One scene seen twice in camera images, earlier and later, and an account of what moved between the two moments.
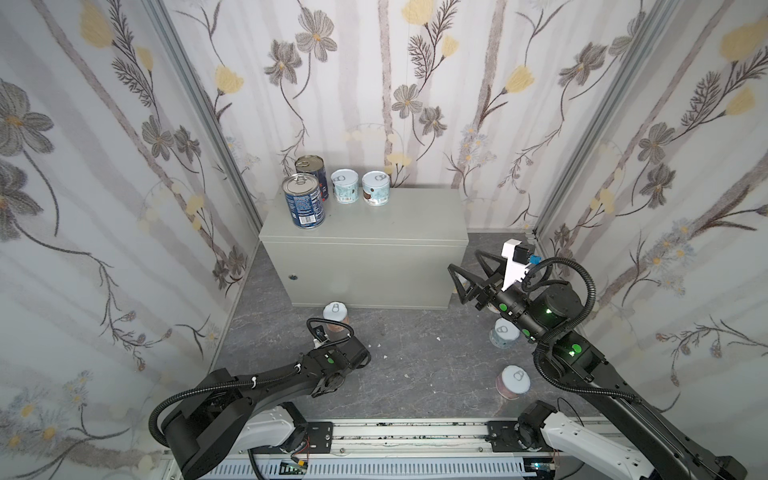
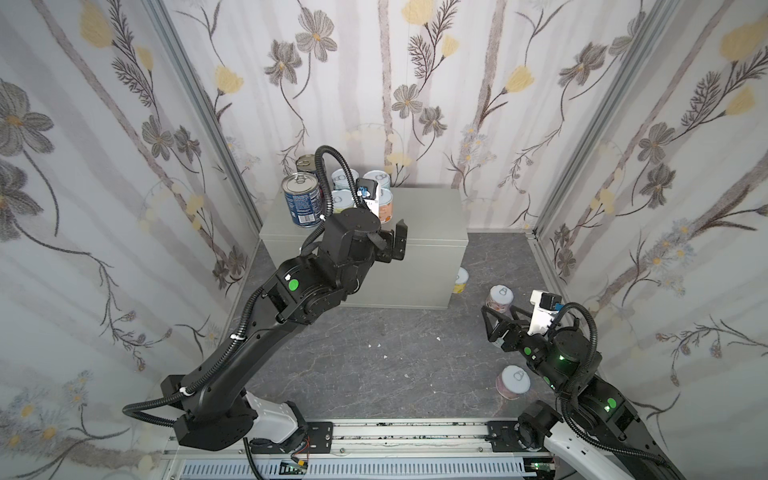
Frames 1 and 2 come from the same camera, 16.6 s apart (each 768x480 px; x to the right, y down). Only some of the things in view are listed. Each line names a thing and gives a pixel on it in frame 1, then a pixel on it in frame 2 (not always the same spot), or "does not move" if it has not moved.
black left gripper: (327, 342) -> (387, 246)
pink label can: (513, 381) does not move
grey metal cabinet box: (394, 256) does not move
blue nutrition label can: (305, 199) does not move
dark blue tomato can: (314, 165) does not move
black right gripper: (490, 293) -> (508, 332)
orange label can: (336, 310) -> (385, 205)
